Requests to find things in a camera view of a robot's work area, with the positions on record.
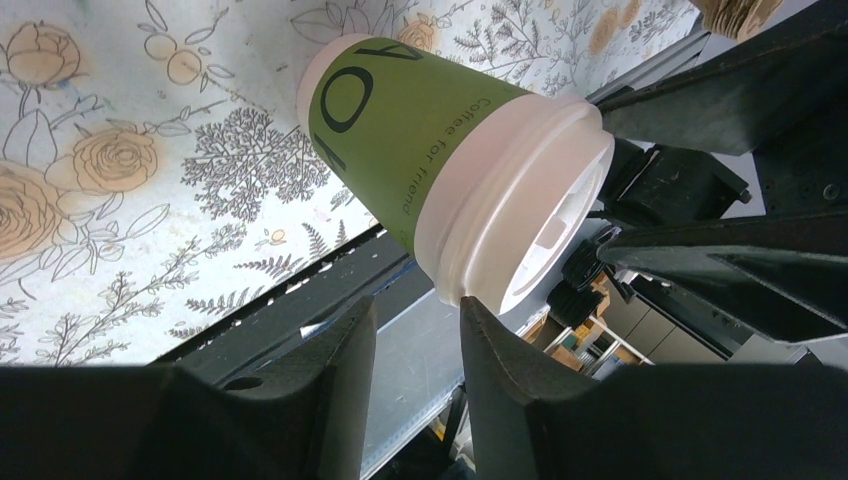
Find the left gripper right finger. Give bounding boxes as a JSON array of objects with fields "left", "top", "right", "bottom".
[{"left": 460, "top": 297, "right": 847, "bottom": 479}]

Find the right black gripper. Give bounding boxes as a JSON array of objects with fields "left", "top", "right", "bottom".
[{"left": 549, "top": 1, "right": 847, "bottom": 357}]

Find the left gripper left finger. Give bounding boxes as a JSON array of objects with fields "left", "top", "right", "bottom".
[{"left": 1, "top": 298, "right": 376, "bottom": 479}]

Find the brown cardboard cup carrier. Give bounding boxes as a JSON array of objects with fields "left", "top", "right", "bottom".
[{"left": 690, "top": 0, "right": 783, "bottom": 42}]

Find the floral tablecloth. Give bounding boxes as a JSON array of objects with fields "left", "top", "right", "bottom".
[{"left": 1, "top": 0, "right": 699, "bottom": 367}]

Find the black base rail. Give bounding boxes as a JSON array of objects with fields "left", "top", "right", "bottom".
[{"left": 154, "top": 226, "right": 433, "bottom": 386}]

